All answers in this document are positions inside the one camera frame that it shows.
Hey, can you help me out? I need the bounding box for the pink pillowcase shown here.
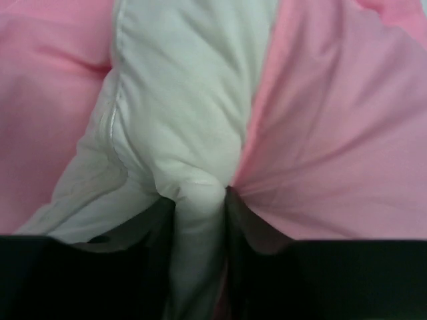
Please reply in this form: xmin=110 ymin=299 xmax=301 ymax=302
xmin=0 ymin=0 xmax=427 ymax=320

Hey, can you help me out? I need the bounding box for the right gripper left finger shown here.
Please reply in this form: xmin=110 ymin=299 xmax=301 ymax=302
xmin=1 ymin=198 xmax=175 ymax=319

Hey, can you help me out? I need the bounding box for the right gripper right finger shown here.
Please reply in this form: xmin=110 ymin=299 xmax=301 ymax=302
xmin=226 ymin=188 xmax=426 ymax=319

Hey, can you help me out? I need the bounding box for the white pillow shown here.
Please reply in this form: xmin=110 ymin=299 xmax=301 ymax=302
xmin=18 ymin=1 xmax=278 ymax=319

